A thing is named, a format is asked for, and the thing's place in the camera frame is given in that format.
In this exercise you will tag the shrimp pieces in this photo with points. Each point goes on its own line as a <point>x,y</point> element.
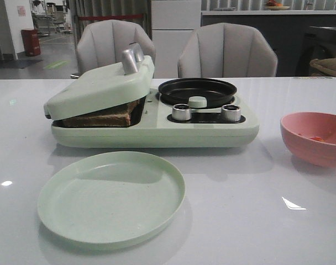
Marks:
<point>315,138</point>

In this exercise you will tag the pink bowl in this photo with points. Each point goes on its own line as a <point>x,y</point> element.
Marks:
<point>311,136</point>

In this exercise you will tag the green breakfast maker base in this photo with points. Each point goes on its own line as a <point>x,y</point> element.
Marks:
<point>155,130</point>

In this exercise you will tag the left silver knob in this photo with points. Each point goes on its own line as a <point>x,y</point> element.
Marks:
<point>181,112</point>

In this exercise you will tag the silver knob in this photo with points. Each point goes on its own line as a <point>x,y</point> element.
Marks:
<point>231,113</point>
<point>181,112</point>

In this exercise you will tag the black round frying pan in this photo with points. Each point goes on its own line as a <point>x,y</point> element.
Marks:
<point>216,92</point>

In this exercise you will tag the right silver knob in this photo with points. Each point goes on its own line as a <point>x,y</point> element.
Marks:
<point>231,113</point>

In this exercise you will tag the light green plate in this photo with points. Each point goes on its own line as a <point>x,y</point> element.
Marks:
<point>112,200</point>

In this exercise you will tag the right beige chair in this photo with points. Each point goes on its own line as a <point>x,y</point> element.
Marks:
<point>227,50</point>

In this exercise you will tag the beige chair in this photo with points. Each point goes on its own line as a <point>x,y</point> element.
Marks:
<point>102,43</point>
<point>227,50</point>

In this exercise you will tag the white refrigerator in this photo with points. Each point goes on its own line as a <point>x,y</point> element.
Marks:
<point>172,23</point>

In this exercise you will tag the left beige chair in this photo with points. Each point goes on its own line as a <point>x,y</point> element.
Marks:
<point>102,43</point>

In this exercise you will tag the grey curtain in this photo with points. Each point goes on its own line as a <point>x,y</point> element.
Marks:
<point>107,7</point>

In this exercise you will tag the dark counter cabinet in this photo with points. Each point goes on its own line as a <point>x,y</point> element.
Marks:
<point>283,29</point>

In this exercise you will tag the fruit plate on counter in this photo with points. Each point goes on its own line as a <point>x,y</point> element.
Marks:
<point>275,5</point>

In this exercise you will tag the red bin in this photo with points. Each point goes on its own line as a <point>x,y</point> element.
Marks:
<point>31,42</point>

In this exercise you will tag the dark appliance at right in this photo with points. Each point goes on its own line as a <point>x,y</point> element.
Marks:
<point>318,43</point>

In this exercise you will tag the beige cushion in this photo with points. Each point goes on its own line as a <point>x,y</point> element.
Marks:
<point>325,66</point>

